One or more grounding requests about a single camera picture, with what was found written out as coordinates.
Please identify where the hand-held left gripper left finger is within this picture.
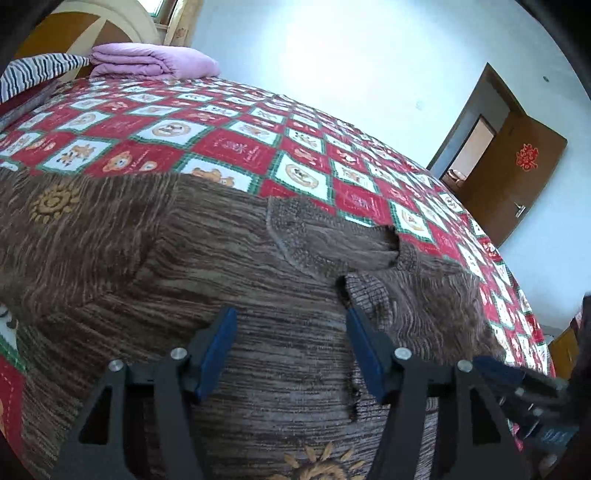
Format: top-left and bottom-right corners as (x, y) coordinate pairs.
(51, 306), (238, 480)

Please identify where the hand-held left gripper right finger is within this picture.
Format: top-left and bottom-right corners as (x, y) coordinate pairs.
(346, 306), (525, 480)

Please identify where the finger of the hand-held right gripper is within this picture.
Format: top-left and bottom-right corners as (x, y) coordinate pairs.
(475, 356), (527, 393)

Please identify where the brown knitted sweater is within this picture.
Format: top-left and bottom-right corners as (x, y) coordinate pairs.
(0, 168), (509, 480)

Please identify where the person's right forearm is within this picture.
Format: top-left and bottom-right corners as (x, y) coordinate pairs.
(549, 291), (591, 480)

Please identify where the yellow wooden cabinet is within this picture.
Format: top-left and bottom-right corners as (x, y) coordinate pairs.
(549, 325), (581, 379)

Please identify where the brown wooden door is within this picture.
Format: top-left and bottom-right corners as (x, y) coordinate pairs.
(455, 113), (568, 247)

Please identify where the red checked printed bedspread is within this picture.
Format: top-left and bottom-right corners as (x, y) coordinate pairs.
(0, 76), (557, 462)

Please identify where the red paper door decoration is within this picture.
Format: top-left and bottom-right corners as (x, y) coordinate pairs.
(515, 142), (541, 172)

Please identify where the folded pink blanket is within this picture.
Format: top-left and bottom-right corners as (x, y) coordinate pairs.
(90, 43), (221, 79)

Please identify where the yellowish patterned curtain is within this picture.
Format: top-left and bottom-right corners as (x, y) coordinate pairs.
(164, 0), (205, 48)

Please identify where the black white striped pillow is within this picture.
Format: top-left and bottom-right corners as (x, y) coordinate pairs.
(0, 52), (90, 103)

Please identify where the window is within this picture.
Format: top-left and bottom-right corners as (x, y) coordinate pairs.
(150, 0), (178, 28)

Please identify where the cream brown wooden headboard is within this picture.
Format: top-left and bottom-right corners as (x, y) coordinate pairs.
(14, 0), (160, 79)

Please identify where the brown door frame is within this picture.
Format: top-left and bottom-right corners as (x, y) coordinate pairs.
(426, 62), (527, 185)

